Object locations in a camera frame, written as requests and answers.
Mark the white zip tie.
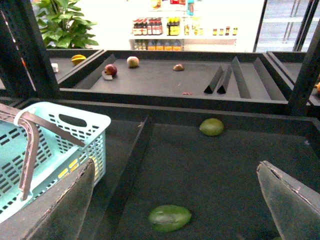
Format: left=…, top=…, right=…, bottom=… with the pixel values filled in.
left=13, top=110, right=30, bottom=127

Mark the green mango far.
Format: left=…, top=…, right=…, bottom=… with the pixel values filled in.
left=199, top=118, right=225, bottom=137

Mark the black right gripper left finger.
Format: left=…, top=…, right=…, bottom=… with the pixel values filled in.
left=0, top=159, right=95, bottom=240

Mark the white shelf with bottles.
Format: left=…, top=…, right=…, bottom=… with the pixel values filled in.
left=126, top=0, right=251, bottom=52

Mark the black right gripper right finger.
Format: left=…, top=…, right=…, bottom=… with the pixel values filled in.
left=256, top=161, right=320, bottom=240

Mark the brown fruit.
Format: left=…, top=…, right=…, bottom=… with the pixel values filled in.
left=172, top=63, right=185, bottom=72

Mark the black upper display tray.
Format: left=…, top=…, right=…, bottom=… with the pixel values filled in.
left=58, top=50, right=289, bottom=115

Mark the green potted plant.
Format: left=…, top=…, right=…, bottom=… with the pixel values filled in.
left=31, top=0, right=99, bottom=49

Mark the yellow starfruit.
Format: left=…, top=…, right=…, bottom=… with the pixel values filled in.
left=71, top=54, right=87, bottom=66

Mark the pale peach fruit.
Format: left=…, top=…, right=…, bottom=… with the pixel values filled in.
left=126, top=56, right=140, bottom=68

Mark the yellow lemon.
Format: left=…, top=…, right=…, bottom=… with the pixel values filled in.
left=57, top=156, right=98, bottom=180

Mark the green mango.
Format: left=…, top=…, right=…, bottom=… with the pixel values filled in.
left=148, top=204, right=192, bottom=233
left=199, top=118, right=225, bottom=137

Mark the brown basket handle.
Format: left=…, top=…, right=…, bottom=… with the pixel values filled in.
left=0, top=104, right=85, bottom=201

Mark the black long divider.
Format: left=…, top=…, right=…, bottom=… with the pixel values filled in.
left=93, top=116, right=154, bottom=240

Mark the light blue plastic basket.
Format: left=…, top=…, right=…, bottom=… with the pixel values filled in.
left=0, top=102, right=111, bottom=222

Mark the green mango near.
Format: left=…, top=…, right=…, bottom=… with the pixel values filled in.
left=148, top=204, right=192, bottom=233

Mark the black triangular divider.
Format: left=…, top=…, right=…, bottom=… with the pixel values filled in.
left=216, top=65, right=233, bottom=94
left=203, top=65, right=224, bottom=95

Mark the red apple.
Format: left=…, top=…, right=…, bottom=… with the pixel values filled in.
left=104, top=63, right=118, bottom=77

